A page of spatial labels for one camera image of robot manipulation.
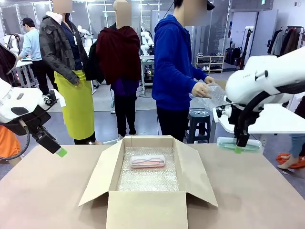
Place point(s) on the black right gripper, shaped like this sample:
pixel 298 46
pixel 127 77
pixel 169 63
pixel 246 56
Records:
pixel 236 117

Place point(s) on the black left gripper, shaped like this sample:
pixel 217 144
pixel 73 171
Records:
pixel 33 124

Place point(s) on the green glasses case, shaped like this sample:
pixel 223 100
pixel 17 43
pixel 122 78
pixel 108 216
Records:
pixel 226 144

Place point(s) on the bubble wrap sheet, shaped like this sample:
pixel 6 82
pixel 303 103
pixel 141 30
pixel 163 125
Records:
pixel 214 99

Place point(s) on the pink glasses case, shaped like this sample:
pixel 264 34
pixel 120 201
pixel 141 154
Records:
pixel 147 161

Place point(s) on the person's left forearm blue sleeve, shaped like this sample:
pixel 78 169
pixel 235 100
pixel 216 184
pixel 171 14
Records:
pixel 199 74

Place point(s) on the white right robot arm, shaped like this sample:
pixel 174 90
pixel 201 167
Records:
pixel 250 81

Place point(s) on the person's right forearm blue sleeve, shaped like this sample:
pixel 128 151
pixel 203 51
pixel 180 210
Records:
pixel 184 82

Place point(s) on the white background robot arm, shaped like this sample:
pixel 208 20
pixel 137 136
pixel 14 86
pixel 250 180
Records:
pixel 85 38
pixel 145 43

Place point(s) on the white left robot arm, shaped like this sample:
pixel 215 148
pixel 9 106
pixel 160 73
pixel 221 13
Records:
pixel 14 105

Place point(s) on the person's right hand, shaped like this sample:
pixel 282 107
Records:
pixel 201 90

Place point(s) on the person's left hand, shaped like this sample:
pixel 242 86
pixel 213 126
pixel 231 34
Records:
pixel 210 80

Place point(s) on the white side table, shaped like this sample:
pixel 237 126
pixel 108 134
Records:
pixel 274 119

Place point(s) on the orange cloth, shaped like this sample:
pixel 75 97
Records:
pixel 8 145

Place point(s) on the orange object on floor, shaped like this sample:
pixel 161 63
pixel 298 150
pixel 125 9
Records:
pixel 286 158

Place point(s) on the dark grey plastic stool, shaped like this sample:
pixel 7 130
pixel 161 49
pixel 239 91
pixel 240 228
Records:
pixel 199 119

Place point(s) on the person in blue jeans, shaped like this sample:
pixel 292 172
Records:
pixel 296 145

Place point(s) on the white background desk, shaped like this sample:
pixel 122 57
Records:
pixel 23 65

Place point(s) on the white shoe rack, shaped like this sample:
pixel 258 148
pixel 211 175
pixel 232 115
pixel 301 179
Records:
pixel 209 64

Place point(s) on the black suitcases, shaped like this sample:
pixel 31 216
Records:
pixel 234 56

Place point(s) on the black tripod pole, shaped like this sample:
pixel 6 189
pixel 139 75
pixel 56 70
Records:
pixel 245 47

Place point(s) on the person in yellow apron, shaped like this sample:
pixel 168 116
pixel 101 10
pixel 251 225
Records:
pixel 57 47

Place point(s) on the capped person in light-blue shirt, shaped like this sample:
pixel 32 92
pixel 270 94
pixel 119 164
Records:
pixel 32 47

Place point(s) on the person in blue hoodie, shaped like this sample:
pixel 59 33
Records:
pixel 171 71

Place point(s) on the bubble wrap box liner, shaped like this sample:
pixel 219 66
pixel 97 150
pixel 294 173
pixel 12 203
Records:
pixel 147 181

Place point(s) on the clothes rack with coats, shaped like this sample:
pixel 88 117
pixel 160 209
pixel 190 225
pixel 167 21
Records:
pixel 286 43

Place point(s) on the mannequin in maroon jacket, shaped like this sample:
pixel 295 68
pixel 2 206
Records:
pixel 119 55

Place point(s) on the large open cardboard box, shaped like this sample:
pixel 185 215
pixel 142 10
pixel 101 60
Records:
pixel 147 210

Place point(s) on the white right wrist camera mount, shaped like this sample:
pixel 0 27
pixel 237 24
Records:
pixel 222 112

